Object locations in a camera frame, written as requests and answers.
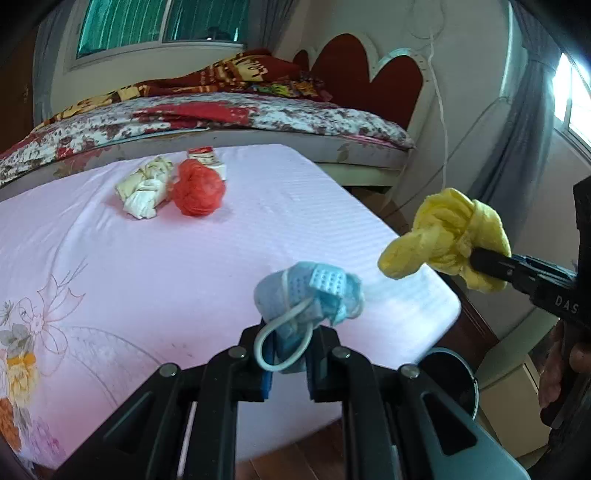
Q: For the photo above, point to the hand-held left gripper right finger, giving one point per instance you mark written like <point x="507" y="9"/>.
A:
<point x="318" y="383"/>

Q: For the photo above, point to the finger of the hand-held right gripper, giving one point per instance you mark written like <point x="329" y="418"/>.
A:
<point x="494" y="265"/>

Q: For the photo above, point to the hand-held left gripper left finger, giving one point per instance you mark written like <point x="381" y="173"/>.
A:
<point x="268" y="387"/>

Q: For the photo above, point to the yellow cloth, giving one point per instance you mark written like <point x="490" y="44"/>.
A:
<point x="443" y="230"/>

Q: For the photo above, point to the light blue face mask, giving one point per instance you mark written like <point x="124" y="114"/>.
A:
<point x="295" y="295"/>

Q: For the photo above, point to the black trash bin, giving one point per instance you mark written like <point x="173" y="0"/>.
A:
<point x="450" y="369"/>

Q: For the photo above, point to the person's right hand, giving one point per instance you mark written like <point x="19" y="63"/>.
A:
<point x="579" y="360"/>

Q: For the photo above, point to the blue-grey patterned curtain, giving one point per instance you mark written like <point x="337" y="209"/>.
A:
<point x="521" y="115"/>

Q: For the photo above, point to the pink embroidered tablecloth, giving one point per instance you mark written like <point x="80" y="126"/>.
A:
<point x="138" y="277"/>

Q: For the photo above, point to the bright side window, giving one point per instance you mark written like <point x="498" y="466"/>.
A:
<point x="575" y="101"/>

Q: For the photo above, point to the red crumpled plastic bag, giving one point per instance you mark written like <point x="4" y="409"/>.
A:
<point x="198" y="189"/>

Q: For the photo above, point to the white cream rolled cloth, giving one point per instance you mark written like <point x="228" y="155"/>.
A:
<point x="143" y="189"/>

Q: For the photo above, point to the bed with red headboard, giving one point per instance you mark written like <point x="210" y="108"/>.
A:
<point x="277" y="147"/>

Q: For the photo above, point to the floral bed sheet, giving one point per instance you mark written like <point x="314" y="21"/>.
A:
<point x="300" y="110"/>

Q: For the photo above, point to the red patterned blanket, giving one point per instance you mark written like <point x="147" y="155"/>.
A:
<point x="231" y="69"/>

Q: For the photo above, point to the grey curtain beside window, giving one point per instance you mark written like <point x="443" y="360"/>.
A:
<point x="279" y="23"/>

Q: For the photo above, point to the wooden door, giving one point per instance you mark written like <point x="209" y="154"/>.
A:
<point x="16" y="101"/>

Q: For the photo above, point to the window with green glass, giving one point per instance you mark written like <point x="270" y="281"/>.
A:
<point x="129" y="23"/>

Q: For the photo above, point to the grey curtain beside door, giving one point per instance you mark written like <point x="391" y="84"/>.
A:
<point x="46" y="64"/>

